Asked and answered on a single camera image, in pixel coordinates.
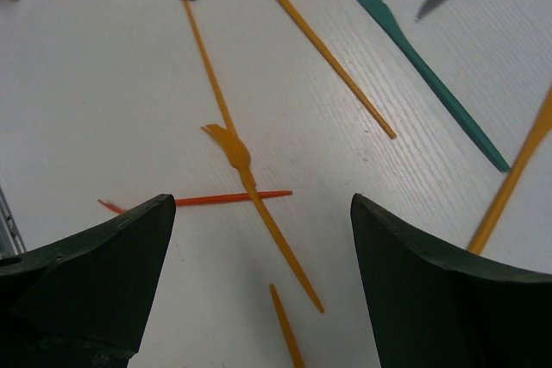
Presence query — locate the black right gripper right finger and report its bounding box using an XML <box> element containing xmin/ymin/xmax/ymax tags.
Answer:
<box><xmin>350</xmin><ymin>194</ymin><xmax>551</xmax><ymax>367</ymax></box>

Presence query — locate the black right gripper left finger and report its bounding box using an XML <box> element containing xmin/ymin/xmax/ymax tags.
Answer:
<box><xmin>1</xmin><ymin>194</ymin><xmax>176</xmax><ymax>367</ymax></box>

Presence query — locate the dark orange plastic fork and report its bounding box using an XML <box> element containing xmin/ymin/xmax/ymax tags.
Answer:
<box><xmin>97</xmin><ymin>190</ymin><xmax>293</xmax><ymax>214</ymax></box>

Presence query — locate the small orange plastic fork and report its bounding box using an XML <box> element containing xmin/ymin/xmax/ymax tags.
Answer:
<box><xmin>269</xmin><ymin>284</ymin><xmax>305</xmax><ymax>368</ymax></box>

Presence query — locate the orange plastic knife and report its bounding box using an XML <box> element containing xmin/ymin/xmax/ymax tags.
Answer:
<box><xmin>467</xmin><ymin>89</ymin><xmax>551</xmax><ymax>254</ymax></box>

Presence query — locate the orange chopstick lower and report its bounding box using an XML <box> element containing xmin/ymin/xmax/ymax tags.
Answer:
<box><xmin>182</xmin><ymin>0</ymin><xmax>237</xmax><ymax>135</ymax></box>

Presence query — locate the orange chopstick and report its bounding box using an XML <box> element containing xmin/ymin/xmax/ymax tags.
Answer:
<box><xmin>276</xmin><ymin>0</ymin><xmax>397</xmax><ymax>140</ymax></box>
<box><xmin>182</xmin><ymin>0</ymin><xmax>237</xmax><ymax>135</ymax></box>

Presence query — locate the teal plastic knife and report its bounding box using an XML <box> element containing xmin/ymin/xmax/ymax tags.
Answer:
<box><xmin>356</xmin><ymin>0</ymin><xmax>511</xmax><ymax>172</ymax></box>

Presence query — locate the orange chopstick upper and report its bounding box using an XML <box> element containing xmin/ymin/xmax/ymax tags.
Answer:
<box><xmin>276</xmin><ymin>0</ymin><xmax>397</xmax><ymax>140</ymax></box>

